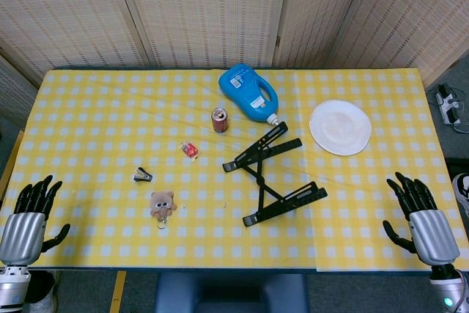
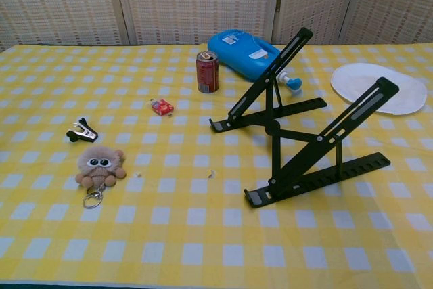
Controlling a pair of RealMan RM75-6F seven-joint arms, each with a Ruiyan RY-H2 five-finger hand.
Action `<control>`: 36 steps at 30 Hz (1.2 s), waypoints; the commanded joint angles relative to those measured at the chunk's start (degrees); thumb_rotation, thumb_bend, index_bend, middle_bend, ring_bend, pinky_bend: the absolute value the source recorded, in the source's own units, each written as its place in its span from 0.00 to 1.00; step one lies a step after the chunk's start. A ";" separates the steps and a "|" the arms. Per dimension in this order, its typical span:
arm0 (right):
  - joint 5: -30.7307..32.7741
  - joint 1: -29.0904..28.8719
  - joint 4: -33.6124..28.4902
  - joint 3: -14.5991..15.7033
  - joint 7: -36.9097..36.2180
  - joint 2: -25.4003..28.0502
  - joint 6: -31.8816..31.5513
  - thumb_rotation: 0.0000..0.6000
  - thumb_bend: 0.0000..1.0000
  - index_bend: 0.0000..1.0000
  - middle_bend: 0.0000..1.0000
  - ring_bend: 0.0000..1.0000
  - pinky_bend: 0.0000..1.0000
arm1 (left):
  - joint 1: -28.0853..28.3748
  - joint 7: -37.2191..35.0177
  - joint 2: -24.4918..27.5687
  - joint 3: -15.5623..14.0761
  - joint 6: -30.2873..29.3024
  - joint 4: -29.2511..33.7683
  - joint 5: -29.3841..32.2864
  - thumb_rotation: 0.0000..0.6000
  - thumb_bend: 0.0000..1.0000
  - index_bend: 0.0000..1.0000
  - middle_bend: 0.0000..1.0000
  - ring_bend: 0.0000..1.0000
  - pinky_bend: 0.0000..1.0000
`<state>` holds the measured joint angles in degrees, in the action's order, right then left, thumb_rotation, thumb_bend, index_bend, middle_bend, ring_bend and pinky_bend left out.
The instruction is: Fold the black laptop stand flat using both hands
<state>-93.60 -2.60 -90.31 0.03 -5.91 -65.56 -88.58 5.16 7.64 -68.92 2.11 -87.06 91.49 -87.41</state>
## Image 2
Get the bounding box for black folding laptop stand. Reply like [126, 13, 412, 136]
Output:
[208, 27, 400, 209]

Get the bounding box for red soda can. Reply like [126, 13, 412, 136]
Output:
[197, 50, 220, 94]

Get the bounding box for small red box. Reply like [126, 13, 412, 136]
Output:
[150, 98, 175, 117]

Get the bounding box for blue pump detergent bottle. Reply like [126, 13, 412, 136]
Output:
[207, 28, 303, 92]

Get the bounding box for yellow checked tablecloth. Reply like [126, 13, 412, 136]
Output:
[0, 43, 433, 286]

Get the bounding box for black staple remover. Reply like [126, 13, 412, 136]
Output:
[66, 116, 99, 143]

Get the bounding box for white paper plate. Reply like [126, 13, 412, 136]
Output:
[330, 62, 428, 116]

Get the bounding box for brown plush keychain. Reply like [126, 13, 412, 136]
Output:
[74, 146, 128, 209]

